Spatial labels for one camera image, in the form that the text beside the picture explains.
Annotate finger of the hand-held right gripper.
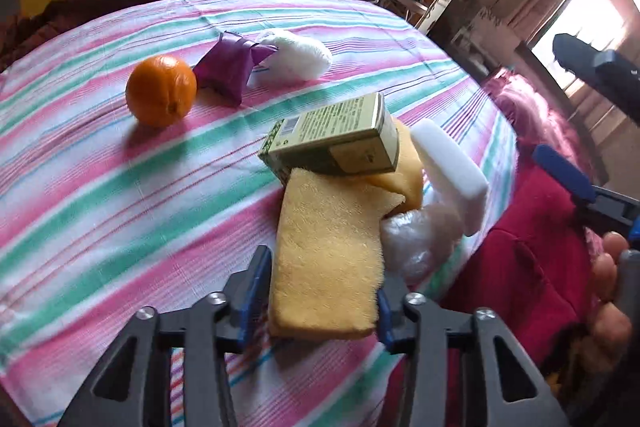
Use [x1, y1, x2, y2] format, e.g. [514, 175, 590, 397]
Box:
[532, 144, 640, 229]
[552, 33, 640, 128]

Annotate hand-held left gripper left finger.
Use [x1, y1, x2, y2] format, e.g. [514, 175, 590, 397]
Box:
[57, 246, 274, 427]

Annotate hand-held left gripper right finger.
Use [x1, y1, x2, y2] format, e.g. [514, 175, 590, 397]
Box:
[377, 277, 571, 427]

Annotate yellow sponge cloth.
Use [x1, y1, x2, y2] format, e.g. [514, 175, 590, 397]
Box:
[268, 117, 426, 341]

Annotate clear plastic bundle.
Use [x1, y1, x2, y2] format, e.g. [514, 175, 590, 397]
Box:
[380, 202, 466, 284]

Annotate person's right hand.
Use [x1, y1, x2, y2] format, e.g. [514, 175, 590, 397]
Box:
[575, 231, 637, 375]

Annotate window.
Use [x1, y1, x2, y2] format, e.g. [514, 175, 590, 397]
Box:
[531, 0, 640, 108]

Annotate red fleece blanket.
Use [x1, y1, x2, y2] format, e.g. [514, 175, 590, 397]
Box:
[390, 67, 613, 408]

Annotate white foam block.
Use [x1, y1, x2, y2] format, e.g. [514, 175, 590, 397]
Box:
[410, 118, 490, 238]

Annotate striped pink green cloth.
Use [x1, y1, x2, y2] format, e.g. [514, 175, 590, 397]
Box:
[0, 0, 519, 427]

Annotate green cardboard box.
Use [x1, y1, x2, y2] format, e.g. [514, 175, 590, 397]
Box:
[257, 93, 401, 186]

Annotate orange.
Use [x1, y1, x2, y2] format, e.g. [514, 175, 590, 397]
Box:
[125, 54, 198, 128]

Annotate purple foil packet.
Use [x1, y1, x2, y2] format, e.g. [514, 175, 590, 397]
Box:
[192, 32, 279, 108]

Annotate white fluffy bag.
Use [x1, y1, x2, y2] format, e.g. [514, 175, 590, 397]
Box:
[247, 28, 334, 86]

